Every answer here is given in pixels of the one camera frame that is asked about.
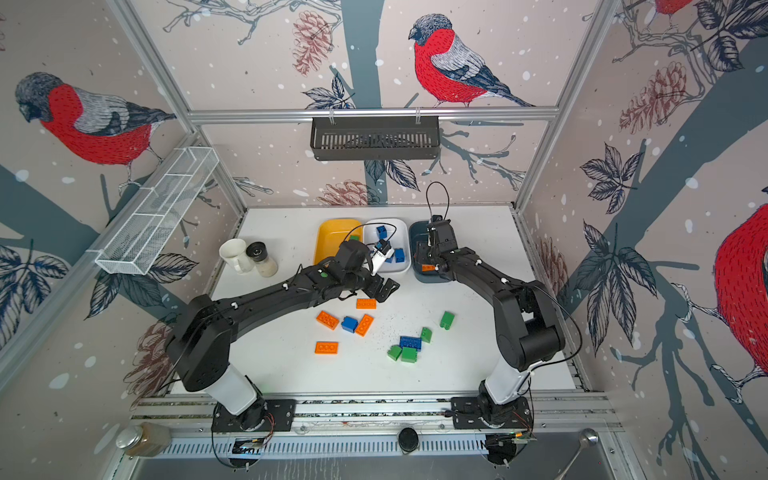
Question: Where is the blue lego front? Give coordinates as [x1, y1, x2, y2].
[399, 336, 422, 351]

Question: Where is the green lego small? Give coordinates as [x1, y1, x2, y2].
[420, 327, 432, 343]

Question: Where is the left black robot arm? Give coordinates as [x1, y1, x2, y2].
[165, 240, 400, 415]

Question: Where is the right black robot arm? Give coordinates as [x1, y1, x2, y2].
[415, 215, 565, 406]

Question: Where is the dark teal plastic bin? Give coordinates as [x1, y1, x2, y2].
[408, 220, 448, 284]

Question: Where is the yellow plastic bin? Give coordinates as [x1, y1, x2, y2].
[314, 218, 361, 264]

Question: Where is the white plastic bin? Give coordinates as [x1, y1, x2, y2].
[362, 218, 412, 275]

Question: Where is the glass grinder black cap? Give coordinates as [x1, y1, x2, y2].
[246, 241, 278, 278]

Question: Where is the white ceramic mug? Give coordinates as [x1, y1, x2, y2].
[219, 238, 254, 274]

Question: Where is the black round knob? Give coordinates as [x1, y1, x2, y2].
[397, 427, 420, 455]

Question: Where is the metal ladle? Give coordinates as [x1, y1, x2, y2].
[554, 428, 599, 480]

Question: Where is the glass jar metal lid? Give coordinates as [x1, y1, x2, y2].
[115, 422, 171, 457]

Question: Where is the black wire basket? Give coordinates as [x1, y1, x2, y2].
[310, 116, 441, 161]

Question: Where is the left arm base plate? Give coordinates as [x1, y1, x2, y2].
[211, 396, 297, 434]

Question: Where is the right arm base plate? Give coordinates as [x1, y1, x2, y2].
[447, 394, 533, 431]

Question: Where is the white wire mesh tray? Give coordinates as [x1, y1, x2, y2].
[95, 146, 219, 275]

